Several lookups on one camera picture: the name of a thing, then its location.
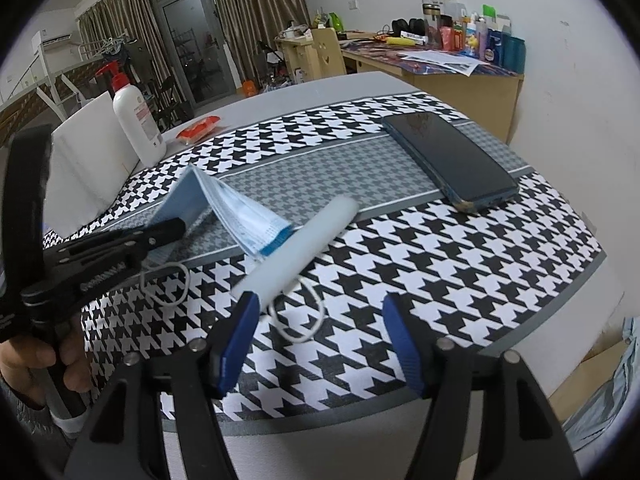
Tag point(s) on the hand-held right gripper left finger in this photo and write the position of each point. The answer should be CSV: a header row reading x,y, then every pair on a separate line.
x,y
235,345

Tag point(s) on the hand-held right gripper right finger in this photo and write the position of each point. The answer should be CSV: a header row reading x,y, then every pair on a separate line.
x,y
407,350

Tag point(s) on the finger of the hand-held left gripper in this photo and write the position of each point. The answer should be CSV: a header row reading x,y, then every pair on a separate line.
x,y
162,231

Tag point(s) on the blue face mask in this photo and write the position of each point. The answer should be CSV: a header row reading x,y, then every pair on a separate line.
x,y
240,220

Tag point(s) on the white foam box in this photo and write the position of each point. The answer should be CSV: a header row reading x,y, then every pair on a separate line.
x,y
85,170

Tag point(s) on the white foam tube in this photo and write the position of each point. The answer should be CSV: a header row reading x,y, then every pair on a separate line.
x,y
305,245

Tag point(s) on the person's left forearm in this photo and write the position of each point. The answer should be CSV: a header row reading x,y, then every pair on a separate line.
x,y
35,420

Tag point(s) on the person's left hand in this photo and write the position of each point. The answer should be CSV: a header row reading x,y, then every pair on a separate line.
x,y
20,365

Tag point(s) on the red snack packet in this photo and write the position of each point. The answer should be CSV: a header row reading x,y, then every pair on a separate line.
x,y
200,129

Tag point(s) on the white pump lotion bottle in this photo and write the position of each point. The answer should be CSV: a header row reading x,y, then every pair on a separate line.
x,y
137,120

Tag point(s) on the black folding chair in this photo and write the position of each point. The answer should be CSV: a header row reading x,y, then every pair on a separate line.
x,y
172,100

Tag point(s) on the white metal bunk bed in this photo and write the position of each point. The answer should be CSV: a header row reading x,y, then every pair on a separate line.
x,y
55,80

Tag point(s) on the dark blue smartphone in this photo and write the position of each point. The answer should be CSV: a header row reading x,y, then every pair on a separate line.
x,y
450,160

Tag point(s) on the brown curtain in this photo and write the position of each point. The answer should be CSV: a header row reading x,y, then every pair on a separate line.
x,y
260,10
135,35

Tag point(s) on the glass balcony door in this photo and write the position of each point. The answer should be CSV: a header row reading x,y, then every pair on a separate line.
x,y
190,30

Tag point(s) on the light blue cloth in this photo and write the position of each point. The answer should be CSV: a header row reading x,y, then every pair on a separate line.
x,y
610,395

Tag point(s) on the light wooden desk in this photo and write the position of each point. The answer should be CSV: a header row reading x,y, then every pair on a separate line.
x,y
292,57

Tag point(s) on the white air conditioner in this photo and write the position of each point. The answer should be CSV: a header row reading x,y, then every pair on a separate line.
x,y
52,40

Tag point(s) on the wooden chair with smiley cutout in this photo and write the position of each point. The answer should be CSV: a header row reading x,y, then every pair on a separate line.
x,y
327,55

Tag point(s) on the wooden desk with printed cover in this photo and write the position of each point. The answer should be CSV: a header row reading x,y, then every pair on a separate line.
x,y
460,95

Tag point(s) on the green bag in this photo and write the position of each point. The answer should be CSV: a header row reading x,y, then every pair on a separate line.
x,y
336,22

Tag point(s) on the white papers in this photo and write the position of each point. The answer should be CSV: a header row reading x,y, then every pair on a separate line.
x,y
440,60

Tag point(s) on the teal box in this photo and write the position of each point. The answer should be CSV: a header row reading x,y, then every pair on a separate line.
x,y
514,52

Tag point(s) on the black headphones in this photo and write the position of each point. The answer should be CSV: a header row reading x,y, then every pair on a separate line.
x,y
407,26

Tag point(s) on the row of toiletry bottles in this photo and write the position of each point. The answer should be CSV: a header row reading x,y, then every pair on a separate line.
x,y
465,35

